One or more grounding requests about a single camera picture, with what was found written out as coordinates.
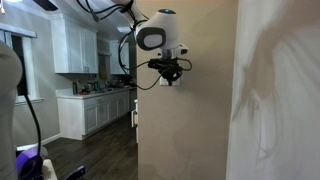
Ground white upper kitchen cabinets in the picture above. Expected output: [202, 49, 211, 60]
[51, 16, 98, 74]

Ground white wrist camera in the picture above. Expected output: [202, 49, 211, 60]
[160, 44, 188, 59]

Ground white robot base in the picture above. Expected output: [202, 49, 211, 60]
[0, 42, 21, 180]

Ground kitchen window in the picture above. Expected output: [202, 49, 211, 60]
[0, 23, 42, 104]

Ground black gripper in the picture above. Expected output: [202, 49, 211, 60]
[148, 58, 183, 86]

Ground white lower kitchen cabinets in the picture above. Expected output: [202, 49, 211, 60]
[57, 88, 132, 140]

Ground purple object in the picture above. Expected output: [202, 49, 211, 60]
[16, 147, 43, 180]

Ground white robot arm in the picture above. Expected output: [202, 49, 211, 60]
[111, 0, 188, 86]

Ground white wall light switch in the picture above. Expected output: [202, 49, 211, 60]
[160, 77, 181, 86]

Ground white kitchen cabinets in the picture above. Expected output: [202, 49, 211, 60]
[51, 16, 98, 74]
[57, 88, 132, 140]

